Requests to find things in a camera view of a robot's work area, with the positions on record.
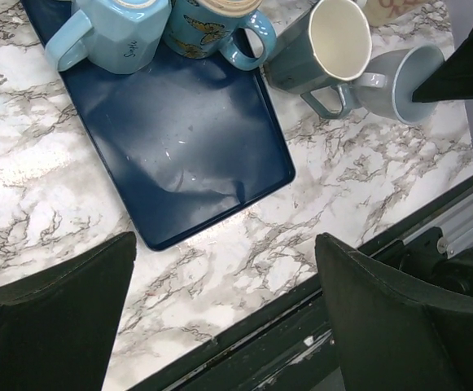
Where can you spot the grey blue faceted mug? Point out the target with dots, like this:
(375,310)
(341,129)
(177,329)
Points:
(318,54)

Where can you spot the blue butterfly mug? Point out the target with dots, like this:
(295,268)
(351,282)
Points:
(198,29)

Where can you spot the cream soap pump bottle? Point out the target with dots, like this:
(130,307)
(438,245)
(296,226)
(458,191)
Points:
(381,12)

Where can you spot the dark blue tray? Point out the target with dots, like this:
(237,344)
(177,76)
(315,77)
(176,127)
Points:
(187,143)

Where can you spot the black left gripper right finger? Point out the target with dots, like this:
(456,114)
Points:
(392,330)

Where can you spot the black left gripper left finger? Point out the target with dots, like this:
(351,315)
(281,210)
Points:
(58,326)

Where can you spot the pale grey footed mug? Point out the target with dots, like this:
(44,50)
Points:
(387,85)

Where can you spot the light blue faceted mug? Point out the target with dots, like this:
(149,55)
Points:
(118,36)

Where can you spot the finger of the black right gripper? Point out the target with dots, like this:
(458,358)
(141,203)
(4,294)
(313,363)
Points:
(453,80)

